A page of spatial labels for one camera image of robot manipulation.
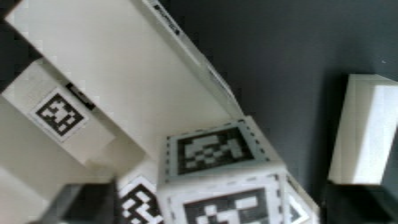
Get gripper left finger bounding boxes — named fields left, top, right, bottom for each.
left=28, top=181, right=122, bottom=224

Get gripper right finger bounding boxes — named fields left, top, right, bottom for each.
left=321, top=183, right=398, bottom=224

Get small tagged cube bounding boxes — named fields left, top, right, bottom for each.
left=1, top=59, right=115, bottom=163
left=156, top=117, right=321, bottom=224

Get white chair back frame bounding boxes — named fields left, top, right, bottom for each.
left=0, top=0, right=246, bottom=224

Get white U-shaped fence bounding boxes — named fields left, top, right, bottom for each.
left=328, top=74, right=398, bottom=185

